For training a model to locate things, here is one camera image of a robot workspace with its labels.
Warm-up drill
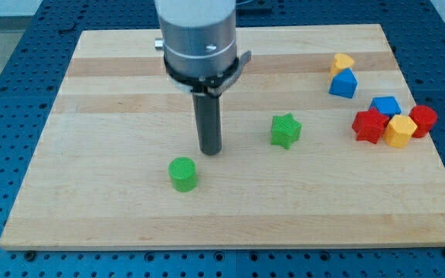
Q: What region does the green star block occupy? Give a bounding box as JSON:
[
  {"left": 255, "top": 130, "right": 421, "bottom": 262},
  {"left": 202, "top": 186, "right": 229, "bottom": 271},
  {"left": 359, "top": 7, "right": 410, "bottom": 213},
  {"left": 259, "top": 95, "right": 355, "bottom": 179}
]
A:
[{"left": 270, "top": 113, "right": 302, "bottom": 150}]

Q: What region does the light wooden board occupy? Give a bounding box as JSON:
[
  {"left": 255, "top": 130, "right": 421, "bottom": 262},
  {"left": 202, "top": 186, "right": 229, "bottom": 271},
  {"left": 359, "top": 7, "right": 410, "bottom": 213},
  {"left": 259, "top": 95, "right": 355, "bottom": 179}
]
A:
[{"left": 0, "top": 24, "right": 445, "bottom": 251}]

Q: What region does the black clamp mounting bracket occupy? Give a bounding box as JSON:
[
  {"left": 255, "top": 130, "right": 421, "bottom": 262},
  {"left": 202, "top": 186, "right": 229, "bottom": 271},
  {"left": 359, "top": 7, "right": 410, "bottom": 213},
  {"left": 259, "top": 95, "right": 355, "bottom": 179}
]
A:
[{"left": 163, "top": 50, "right": 252, "bottom": 97}]

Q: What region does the yellow heart block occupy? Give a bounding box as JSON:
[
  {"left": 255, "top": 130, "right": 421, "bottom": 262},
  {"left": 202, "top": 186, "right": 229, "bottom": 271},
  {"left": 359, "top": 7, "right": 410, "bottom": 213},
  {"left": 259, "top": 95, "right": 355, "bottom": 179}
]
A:
[{"left": 330, "top": 53, "right": 355, "bottom": 77}]

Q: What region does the green cylinder block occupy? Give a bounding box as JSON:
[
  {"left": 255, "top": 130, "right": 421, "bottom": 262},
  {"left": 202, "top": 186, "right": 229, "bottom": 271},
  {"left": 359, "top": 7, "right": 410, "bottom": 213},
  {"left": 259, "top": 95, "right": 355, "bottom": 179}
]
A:
[{"left": 168, "top": 157, "right": 198, "bottom": 192}]

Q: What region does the red cylinder block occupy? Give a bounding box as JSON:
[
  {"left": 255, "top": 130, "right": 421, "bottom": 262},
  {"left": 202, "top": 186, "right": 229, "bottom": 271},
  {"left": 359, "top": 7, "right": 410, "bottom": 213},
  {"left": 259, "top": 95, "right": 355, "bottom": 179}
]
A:
[{"left": 409, "top": 105, "right": 438, "bottom": 138}]

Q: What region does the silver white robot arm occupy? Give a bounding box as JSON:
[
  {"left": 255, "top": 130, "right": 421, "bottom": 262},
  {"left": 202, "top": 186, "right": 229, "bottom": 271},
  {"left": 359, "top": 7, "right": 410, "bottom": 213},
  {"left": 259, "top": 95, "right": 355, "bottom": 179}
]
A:
[{"left": 155, "top": 0, "right": 251, "bottom": 155}]

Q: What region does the red star block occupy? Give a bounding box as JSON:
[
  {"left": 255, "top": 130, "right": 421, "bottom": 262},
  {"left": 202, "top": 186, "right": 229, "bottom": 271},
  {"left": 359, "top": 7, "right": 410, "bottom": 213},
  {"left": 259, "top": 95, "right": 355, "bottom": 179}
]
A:
[{"left": 352, "top": 107, "right": 390, "bottom": 144}]

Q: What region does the yellow hexagon block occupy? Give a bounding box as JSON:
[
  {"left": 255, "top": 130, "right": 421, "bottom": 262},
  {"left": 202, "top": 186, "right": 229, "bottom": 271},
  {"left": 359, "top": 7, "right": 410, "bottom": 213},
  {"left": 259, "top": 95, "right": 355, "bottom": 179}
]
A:
[{"left": 382, "top": 114, "right": 418, "bottom": 148}]

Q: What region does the blue pentagon block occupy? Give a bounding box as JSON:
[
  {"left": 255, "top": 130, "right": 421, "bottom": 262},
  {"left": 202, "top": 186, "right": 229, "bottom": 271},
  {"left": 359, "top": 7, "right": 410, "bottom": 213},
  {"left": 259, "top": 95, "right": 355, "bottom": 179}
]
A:
[{"left": 369, "top": 97, "right": 402, "bottom": 118}]

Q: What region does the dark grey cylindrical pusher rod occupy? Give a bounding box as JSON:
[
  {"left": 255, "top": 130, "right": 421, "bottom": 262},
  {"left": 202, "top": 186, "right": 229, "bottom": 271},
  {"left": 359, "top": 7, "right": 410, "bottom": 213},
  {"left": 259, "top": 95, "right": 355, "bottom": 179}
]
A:
[{"left": 192, "top": 95, "right": 222, "bottom": 155}]

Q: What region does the blue triangle block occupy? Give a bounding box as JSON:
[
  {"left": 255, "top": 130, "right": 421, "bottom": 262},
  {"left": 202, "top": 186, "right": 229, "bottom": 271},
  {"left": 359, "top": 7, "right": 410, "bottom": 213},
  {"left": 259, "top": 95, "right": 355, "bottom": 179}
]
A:
[{"left": 329, "top": 68, "right": 358, "bottom": 99}]

